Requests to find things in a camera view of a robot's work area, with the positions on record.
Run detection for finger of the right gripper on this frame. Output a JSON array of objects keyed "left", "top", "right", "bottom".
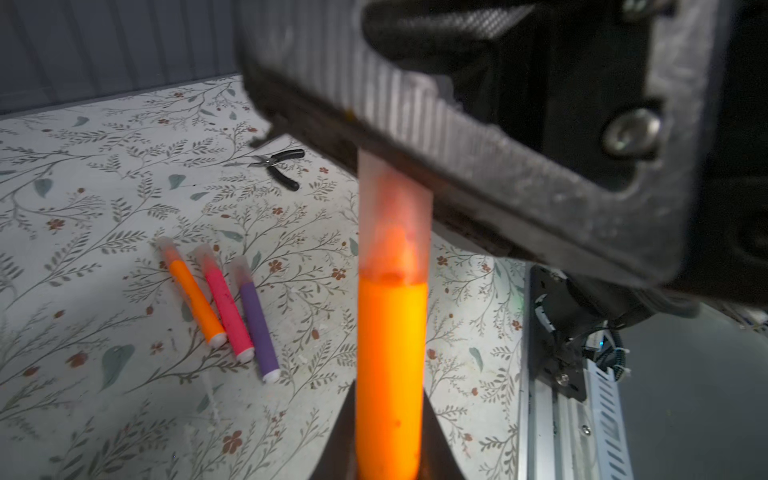
[{"left": 233, "top": 1, "right": 733, "bottom": 286}]

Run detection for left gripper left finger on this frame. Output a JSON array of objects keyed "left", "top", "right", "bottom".
[{"left": 309, "top": 381, "right": 357, "bottom": 480}]

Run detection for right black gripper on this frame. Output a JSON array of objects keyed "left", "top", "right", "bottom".
[{"left": 665, "top": 1, "right": 767, "bottom": 306}]

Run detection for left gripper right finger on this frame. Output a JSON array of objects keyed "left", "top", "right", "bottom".
[{"left": 422, "top": 391, "right": 464, "bottom": 480}]

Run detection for purple marker pen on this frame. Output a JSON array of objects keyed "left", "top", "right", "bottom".
[{"left": 228, "top": 256, "right": 281, "bottom": 384}]

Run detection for orange marker pen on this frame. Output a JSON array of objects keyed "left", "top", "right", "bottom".
[
  {"left": 156, "top": 237, "right": 228, "bottom": 348},
  {"left": 355, "top": 278, "right": 428, "bottom": 479}
]

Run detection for pink marker pen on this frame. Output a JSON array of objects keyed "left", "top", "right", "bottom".
[{"left": 193, "top": 244, "right": 255, "bottom": 364}]

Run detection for small black pliers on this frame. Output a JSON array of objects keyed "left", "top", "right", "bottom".
[{"left": 248, "top": 148, "right": 305, "bottom": 192}]

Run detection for aluminium front rail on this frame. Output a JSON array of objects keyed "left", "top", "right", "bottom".
[{"left": 516, "top": 264, "right": 634, "bottom": 479}]

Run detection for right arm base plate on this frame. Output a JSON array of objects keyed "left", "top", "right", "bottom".
[{"left": 528, "top": 265, "right": 629, "bottom": 402}]

